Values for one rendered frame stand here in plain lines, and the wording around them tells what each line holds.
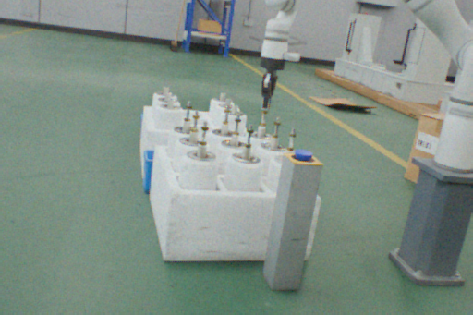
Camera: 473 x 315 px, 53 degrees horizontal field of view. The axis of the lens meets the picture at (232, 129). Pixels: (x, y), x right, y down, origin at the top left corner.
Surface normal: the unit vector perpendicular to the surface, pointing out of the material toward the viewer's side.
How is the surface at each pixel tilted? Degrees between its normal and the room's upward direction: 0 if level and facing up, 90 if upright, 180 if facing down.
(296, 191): 90
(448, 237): 90
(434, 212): 90
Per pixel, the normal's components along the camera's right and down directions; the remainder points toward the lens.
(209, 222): 0.26, 0.26
